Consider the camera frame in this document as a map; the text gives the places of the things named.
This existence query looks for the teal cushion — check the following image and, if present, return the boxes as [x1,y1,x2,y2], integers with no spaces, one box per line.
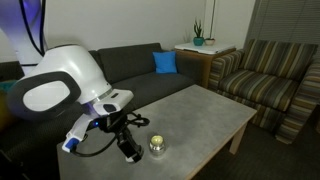
[0,80,16,92]

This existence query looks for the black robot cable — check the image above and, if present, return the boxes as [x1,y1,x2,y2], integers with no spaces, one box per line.
[18,0,151,158]

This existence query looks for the wooden side table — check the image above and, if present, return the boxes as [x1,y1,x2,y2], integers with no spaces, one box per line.
[175,48,235,88]

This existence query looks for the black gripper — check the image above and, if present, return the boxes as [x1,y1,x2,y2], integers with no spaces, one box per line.
[89,113,144,163]

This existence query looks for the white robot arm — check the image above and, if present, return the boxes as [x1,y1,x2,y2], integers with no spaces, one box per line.
[0,0,143,163]

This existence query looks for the window blinds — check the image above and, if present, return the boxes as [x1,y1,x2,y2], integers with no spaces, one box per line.
[245,0,320,45]

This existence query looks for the round silver lid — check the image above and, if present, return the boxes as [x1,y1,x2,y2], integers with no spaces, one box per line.
[126,152,143,163]

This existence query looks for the silver tin with candle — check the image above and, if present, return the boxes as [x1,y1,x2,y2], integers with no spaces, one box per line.
[149,135,166,157]

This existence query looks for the striped armchair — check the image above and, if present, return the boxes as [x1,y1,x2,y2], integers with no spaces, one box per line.
[208,39,320,144]

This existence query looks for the dark grey sofa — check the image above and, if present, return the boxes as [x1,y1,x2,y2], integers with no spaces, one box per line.
[0,43,203,180]

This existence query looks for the teal plant pot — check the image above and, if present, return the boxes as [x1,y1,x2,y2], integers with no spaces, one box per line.
[193,20,204,46]

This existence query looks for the blue cushion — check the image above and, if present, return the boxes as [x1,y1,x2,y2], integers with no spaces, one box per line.
[153,51,177,74]

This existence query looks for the small white plant pot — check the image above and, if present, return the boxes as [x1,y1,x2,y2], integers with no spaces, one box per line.
[205,38,215,46]

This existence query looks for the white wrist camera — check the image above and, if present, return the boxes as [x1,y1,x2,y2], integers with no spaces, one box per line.
[62,114,93,153]

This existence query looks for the mustard yellow cushion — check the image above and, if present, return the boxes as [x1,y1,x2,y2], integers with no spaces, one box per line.
[0,91,17,132]

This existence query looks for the grey top coffee table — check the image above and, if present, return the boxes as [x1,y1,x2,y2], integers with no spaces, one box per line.
[57,85,256,180]

